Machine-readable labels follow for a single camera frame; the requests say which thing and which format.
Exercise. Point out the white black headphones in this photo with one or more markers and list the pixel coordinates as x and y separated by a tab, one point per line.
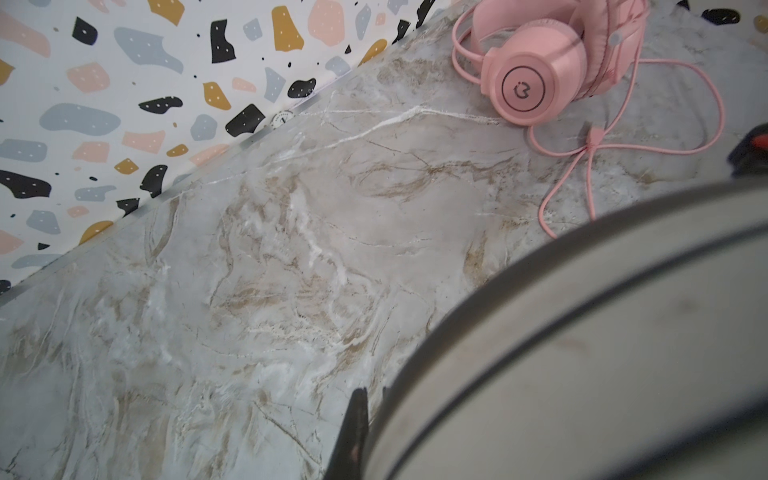
632	348

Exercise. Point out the pink headphones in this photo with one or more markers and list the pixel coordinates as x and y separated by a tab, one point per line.
531	59

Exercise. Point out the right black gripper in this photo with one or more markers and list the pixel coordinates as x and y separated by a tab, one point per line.
749	157

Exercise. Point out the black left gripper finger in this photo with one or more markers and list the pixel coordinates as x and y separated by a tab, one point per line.
346	458

